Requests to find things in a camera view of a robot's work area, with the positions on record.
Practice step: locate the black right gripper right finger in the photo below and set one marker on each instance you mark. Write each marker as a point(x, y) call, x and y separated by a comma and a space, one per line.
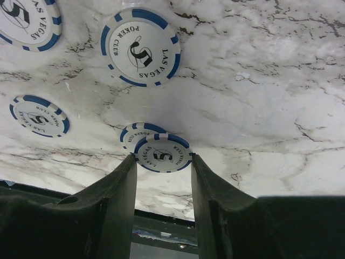
point(232, 224)

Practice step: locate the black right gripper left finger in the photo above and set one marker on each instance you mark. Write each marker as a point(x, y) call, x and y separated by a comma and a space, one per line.
point(96, 222)

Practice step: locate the blue white poker chip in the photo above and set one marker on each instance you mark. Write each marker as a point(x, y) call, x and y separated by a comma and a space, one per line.
point(39, 116)
point(31, 25)
point(140, 47)
point(133, 133)
point(163, 153)

